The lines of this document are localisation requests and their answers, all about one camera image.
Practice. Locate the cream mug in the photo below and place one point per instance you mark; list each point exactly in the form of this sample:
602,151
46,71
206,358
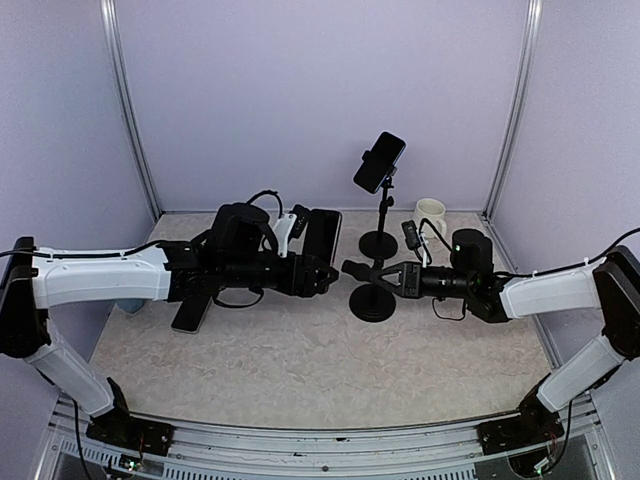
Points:
430,211

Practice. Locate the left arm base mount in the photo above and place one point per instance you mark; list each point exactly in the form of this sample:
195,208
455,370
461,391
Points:
133,433

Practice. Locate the aluminium corner post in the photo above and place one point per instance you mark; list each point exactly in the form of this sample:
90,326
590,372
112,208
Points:
108,10
517,108

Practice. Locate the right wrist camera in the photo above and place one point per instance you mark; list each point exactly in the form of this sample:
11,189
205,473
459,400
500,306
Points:
416,242

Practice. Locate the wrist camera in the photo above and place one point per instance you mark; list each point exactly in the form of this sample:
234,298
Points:
416,242
290,226

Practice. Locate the aluminium front rail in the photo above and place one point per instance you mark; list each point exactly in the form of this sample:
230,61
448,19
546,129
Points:
202,450

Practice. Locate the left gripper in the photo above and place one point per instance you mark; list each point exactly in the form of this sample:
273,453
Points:
306,287

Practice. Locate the tall black phone stand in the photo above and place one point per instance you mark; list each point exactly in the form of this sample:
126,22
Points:
379,243

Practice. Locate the short black phone stand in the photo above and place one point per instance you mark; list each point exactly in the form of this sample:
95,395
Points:
370,304

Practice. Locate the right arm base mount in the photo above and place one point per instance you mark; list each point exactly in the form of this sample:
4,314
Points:
529,427

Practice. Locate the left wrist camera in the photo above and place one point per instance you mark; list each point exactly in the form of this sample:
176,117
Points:
290,226

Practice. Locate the blue phone on tall stand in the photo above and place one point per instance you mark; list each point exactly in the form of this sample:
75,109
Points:
379,161

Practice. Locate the left aluminium corner post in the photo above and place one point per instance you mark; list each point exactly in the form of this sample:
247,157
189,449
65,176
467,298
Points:
108,10

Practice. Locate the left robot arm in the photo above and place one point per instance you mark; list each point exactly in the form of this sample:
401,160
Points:
243,249

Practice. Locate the right aluminium corner post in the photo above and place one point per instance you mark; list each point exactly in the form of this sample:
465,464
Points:
517,108

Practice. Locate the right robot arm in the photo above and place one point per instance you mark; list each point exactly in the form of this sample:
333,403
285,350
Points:
608,282

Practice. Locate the teal mug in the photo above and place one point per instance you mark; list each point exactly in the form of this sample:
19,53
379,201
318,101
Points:
130,306

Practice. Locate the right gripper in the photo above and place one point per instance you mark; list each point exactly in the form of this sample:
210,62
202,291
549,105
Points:
411,281

